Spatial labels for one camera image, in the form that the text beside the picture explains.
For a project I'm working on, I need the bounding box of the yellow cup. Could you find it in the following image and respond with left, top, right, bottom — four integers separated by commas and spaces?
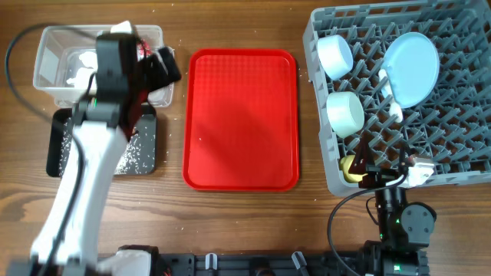
339, 155, 367, 183

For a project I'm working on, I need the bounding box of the green bowl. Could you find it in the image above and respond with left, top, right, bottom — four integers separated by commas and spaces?
326, 92, 364, 138

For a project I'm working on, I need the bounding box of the white plastic spoon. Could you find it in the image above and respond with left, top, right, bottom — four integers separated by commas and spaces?
378, 69, 404, 123

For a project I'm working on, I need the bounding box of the white rice pile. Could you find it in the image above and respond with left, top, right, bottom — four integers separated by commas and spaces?
59, 114, 157, 176

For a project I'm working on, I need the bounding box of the large light blue plate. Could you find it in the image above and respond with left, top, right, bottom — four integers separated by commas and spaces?
381, 32, 440, 109

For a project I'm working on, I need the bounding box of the light blue bowl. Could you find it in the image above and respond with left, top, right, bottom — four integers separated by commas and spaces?
317, 34, 354, 81

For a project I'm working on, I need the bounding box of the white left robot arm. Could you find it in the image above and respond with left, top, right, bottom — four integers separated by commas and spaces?
7, 32, 181, 275

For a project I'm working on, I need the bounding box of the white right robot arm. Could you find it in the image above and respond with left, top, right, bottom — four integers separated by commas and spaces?
348, 136, 437, 276

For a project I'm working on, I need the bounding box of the black food waste tray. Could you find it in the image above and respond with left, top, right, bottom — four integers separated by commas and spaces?
45, 105, 158, 178

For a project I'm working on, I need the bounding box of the grey dishwasher rack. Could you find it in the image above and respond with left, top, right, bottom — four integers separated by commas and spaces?
303, 1, 490, 196

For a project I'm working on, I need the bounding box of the clear plastic waste bin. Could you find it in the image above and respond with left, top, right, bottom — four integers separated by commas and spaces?
33, 25, 164, 108

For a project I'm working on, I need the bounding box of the red snack wrapper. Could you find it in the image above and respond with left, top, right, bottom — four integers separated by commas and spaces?
137, 38, 153, 60

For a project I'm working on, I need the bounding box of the white crumpled paper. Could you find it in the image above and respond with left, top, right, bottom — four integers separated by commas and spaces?
66, 51, 97, 89

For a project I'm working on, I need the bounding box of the red serving tray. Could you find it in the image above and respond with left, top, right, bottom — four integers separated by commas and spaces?
182, 48, 300, 192

